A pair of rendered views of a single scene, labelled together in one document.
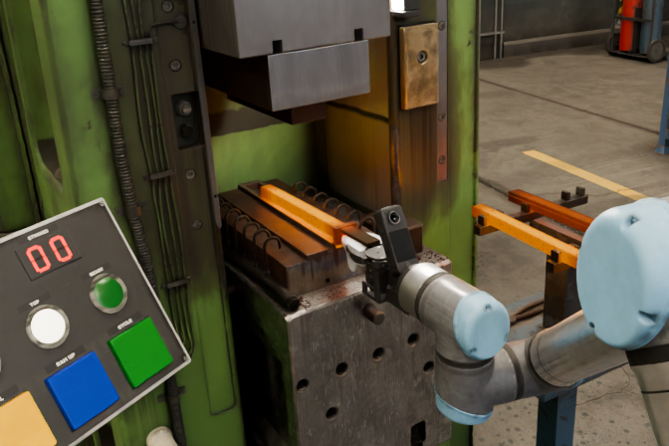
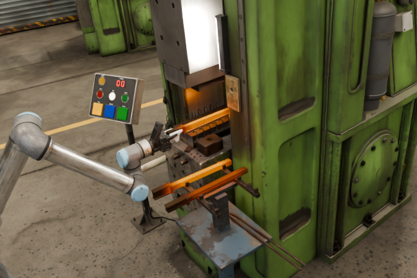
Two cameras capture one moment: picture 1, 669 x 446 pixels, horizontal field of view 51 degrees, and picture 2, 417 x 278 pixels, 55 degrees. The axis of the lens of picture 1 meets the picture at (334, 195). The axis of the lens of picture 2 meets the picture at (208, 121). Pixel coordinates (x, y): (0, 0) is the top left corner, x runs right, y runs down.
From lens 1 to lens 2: 238 cm
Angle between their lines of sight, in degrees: 77
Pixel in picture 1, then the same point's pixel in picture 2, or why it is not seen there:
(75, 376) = (109, 107)
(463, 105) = (255, 121)
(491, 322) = (119, 157)
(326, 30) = (174, 62)
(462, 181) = (257, 154)
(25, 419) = (98, 108)
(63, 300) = (117, 93)
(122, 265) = (131, 95)
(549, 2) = not seen: outside the picture
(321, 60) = (174, 71)
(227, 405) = not seen: hidden behind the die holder
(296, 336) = not seen: hidden behind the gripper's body
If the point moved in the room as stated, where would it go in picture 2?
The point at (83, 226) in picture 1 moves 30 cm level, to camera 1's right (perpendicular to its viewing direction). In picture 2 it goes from (129, 82) to (126, 103)
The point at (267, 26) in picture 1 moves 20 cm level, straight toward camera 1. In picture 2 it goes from (162, 54) to (123, 60)
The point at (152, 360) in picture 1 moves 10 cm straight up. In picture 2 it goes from (121, 116) to (118, 102)
